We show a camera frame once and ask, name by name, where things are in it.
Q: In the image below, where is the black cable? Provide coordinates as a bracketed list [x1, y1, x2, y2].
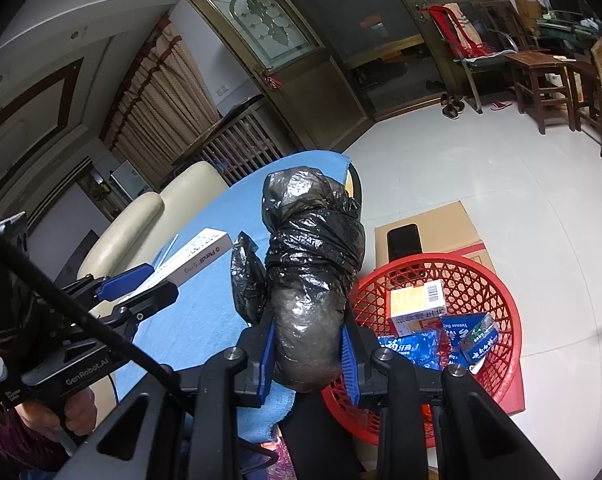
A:
[0, 221, 183, 396]

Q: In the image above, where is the person's left hand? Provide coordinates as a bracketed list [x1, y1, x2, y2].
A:
[16, 388, 98, 440]

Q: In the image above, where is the black phone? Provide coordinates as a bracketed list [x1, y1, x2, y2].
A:
[386, 223, 422, 262]

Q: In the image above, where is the beige leather sofa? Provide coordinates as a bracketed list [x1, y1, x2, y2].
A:
[75, 160, 230, 411]

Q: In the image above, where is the beige curtain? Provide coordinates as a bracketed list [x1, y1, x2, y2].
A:
[100, 16, 220, 188]

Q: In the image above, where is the red yellow medicine box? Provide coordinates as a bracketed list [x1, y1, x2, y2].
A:
[386, 280, 447, 336]

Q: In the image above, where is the brown cardboard box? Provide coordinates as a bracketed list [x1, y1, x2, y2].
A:
[374, 200, 495, 272]

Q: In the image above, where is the blue plastic bag ball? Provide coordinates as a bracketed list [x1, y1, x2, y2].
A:
[378, 328, 442, 370]

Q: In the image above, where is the metal chair with red cloth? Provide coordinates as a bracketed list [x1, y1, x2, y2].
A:
[428, 2, 519, 114]

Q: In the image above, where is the glass panel door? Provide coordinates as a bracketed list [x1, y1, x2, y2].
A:
[189, 0, 506, 151]

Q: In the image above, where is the black plastic bag ball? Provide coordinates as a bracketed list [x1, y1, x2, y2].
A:
[230, 167, 365, 392]

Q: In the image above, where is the white thin stick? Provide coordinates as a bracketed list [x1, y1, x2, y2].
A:
[152, 233, 179, 270]

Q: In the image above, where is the wooden slatted radiator cover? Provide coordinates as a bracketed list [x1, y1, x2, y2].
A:
[172, 94, 298, 185]

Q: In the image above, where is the blue medicine box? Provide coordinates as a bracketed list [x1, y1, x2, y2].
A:
[441, 313, 499, 368]

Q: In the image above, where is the red mesh basket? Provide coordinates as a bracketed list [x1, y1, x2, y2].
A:
[321, 251, 523, 450]

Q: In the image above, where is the white medicine box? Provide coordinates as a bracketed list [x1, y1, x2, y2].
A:
[126, 228, 232, 298]

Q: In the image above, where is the pair of slippers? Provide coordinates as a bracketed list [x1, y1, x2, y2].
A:
[441, 93, 466, 119]

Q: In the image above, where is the wooden stool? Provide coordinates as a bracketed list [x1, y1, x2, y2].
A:
[506, 50, 575, 136]

